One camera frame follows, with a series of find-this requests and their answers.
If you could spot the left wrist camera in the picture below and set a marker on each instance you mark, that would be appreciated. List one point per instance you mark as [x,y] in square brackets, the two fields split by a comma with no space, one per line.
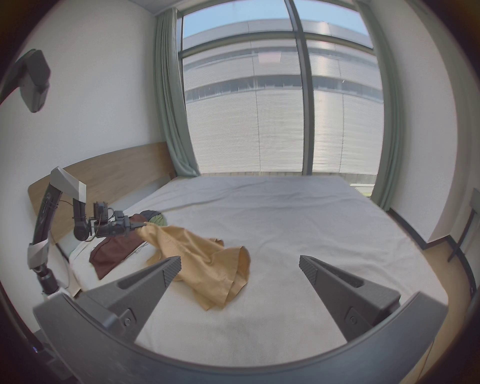
[100,212]

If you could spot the green garment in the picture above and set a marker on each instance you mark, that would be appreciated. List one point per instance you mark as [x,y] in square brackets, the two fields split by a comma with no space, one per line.
[159,220]

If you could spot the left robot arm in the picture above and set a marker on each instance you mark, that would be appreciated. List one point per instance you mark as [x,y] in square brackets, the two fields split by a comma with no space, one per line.
[69,185]

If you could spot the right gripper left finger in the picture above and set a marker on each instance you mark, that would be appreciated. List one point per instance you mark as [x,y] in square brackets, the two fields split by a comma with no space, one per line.
[142,296]

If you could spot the bed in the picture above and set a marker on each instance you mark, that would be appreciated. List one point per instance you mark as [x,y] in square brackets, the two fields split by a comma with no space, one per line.
[292,232]

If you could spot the window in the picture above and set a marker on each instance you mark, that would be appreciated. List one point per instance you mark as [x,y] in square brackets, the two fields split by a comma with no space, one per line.
[262,123]

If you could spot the black garment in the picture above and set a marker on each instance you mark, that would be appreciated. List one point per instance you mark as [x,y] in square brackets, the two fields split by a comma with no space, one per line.
[150,214]

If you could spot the tan shorts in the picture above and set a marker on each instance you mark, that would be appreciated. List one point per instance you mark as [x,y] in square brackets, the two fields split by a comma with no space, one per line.
[202,258]

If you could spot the brown garment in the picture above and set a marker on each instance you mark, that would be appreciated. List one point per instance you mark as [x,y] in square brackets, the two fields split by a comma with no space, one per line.
[112,253]

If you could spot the grey dressing table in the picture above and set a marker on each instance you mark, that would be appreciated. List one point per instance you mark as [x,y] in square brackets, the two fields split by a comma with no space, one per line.
[474,200]

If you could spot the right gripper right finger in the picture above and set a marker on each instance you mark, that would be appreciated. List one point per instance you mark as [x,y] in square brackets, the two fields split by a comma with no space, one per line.
[337,300]

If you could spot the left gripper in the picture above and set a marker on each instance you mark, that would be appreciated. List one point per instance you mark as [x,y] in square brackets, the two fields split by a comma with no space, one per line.
[118,228]

